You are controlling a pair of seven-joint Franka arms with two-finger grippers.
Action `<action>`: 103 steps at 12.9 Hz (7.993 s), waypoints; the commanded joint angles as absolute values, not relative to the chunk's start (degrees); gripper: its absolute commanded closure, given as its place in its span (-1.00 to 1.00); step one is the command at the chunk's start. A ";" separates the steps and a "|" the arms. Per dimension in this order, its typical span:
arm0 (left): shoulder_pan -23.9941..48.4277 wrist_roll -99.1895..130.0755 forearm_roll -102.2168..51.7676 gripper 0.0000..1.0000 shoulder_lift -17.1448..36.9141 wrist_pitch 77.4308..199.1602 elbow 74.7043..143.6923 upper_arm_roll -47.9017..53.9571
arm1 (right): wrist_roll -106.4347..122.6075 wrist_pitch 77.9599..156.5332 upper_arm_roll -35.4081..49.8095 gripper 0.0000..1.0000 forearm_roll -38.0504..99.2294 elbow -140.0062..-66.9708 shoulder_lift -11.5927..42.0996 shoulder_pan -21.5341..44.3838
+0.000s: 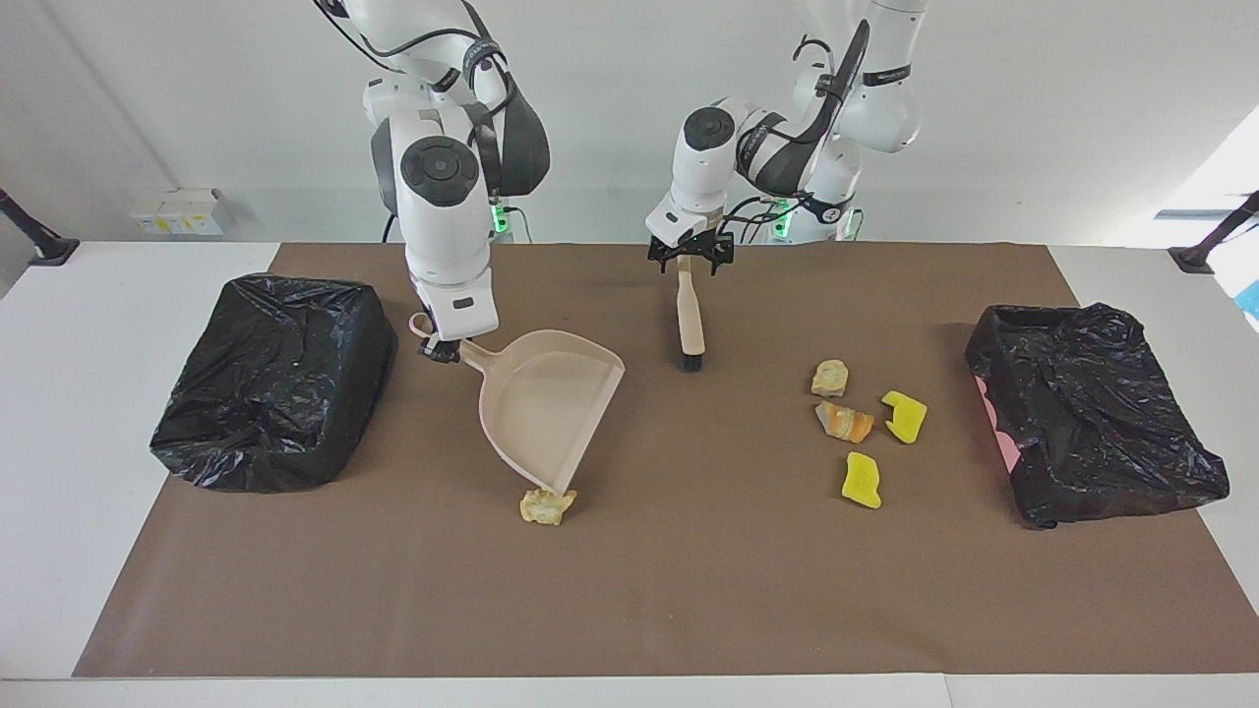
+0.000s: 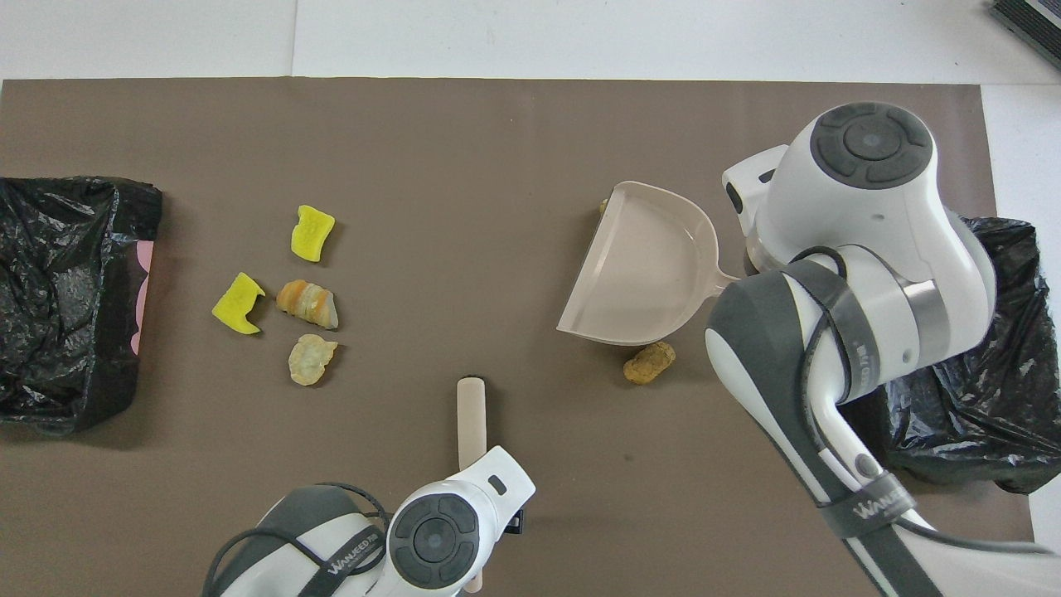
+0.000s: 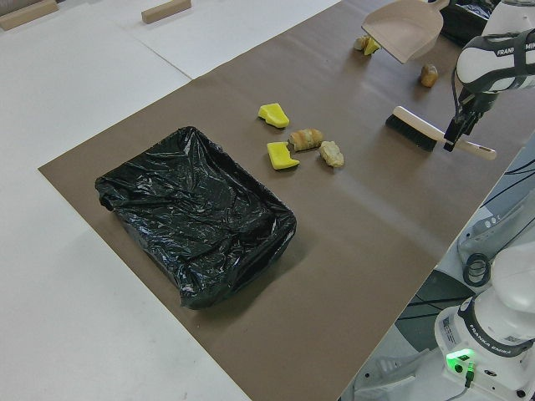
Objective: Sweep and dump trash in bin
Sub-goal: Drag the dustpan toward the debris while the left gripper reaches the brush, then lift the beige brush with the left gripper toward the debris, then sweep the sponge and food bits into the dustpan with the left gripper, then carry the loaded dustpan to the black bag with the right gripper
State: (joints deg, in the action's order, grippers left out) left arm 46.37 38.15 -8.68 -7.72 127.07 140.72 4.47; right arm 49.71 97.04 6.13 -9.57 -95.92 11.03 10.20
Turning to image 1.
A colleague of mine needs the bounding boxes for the beige brush with black bristles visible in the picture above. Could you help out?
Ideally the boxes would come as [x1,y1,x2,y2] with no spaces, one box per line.
[675,258,707,373]

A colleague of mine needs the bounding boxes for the beige plastic dustpan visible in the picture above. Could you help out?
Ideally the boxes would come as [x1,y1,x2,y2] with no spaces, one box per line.
[409,313,627,495]

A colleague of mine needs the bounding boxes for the tan ridged foam piece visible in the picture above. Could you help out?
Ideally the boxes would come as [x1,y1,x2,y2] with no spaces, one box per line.
[519,488,578,526]

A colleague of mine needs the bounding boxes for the orange striped foam piece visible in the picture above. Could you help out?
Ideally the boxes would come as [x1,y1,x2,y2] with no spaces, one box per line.
[814,400,875,444]

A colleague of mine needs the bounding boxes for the notched yellow sponge piece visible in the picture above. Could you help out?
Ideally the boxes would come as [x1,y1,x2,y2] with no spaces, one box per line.
[881,390,929,444]

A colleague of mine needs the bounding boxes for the black bag lined pink bin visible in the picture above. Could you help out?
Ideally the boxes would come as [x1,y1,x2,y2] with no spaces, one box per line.
[964,302,1230,530]

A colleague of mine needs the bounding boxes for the brown table mat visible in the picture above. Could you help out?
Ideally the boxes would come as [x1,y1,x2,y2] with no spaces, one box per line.
[74,243,1259,678]

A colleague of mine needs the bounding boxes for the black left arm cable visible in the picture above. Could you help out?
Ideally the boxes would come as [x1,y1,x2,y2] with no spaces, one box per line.
[726,29,859,245]

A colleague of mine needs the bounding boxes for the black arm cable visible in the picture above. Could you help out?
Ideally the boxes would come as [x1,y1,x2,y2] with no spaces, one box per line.
[726,29,859,245]
[313,0,512,119]

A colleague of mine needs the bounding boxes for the white wall socket box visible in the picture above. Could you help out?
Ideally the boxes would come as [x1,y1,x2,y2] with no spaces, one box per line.
[131,188,225,237]

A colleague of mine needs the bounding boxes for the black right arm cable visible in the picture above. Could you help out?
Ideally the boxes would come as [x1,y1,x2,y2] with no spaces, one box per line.
[313,0,512,119]

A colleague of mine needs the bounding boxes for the black camera stand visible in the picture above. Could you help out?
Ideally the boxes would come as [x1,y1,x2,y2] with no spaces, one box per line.
[0,189,82,266]
[1169,192,1259,275]

